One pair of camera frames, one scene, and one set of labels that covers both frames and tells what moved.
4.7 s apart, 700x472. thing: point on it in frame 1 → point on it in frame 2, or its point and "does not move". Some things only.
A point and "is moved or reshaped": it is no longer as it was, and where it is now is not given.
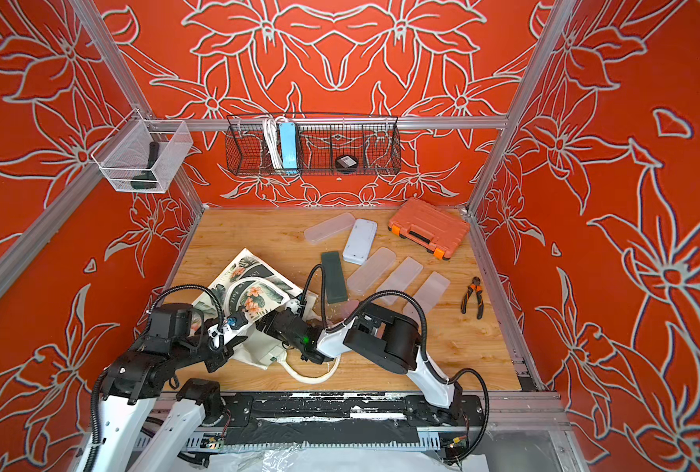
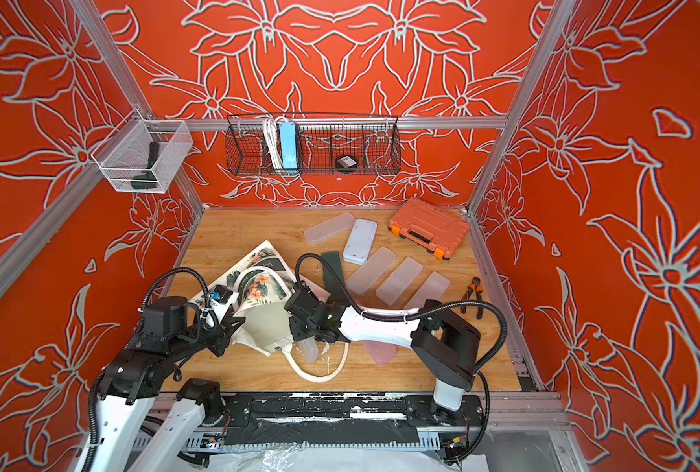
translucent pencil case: x=428 y=297 does not move
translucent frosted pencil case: x=371 y=270 does not move
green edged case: x=334 y=281 does not move
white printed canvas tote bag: x=250 y=288 is moved or reshaped
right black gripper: x=275 y=321 → x=297 y=320
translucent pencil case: x=329 y=228 does not move
